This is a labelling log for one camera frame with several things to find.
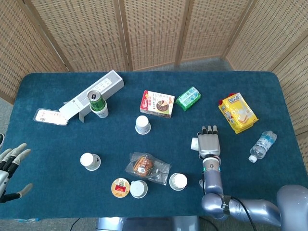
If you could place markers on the paper cup under grey jar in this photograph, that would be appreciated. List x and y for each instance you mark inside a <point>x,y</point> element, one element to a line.
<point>145,190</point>

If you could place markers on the blue felt table cover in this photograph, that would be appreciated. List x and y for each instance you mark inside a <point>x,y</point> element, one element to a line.
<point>72,137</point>

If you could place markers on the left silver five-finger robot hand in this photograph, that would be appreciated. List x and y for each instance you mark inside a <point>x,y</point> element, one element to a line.
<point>9,163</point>

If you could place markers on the bread in clear plastic bag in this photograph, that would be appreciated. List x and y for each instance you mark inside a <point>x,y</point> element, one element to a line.
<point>144,166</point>

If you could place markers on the paper cup green fern print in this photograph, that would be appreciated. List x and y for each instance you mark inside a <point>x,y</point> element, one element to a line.
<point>178,181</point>
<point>87,160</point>

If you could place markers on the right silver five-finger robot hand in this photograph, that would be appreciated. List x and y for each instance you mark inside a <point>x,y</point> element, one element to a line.
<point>209,144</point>

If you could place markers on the clear plastic water bottle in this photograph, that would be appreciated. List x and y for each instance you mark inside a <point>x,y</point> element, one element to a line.
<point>262,145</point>

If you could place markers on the green energy drink can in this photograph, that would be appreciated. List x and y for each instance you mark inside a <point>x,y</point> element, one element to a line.
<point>96,102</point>

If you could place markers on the paper cup blue flower print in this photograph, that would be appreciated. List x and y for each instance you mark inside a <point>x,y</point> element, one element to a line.
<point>142,124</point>

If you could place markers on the flat white packet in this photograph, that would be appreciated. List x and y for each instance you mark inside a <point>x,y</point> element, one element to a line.
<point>48,116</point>

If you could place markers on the rattan folding screen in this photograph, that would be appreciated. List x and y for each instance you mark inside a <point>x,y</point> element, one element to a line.
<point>154,29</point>

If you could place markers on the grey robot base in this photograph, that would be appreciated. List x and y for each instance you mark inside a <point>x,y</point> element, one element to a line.
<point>144,225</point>

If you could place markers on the round brown lid cup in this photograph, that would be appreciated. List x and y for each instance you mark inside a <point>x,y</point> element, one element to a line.
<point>120,188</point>

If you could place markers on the yellow biscuit bag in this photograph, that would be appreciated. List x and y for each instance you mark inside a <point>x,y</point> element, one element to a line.
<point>238,113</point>

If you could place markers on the red white cake box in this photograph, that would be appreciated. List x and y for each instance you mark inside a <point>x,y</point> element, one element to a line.
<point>156,103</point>

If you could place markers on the stacked white paper cups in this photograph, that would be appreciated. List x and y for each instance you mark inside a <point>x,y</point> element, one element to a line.
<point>102,113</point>

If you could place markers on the green snack packet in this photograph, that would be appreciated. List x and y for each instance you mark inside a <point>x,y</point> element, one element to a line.
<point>188,98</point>

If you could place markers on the long grey cardboard box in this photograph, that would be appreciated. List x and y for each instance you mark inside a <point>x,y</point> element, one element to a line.
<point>106,83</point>

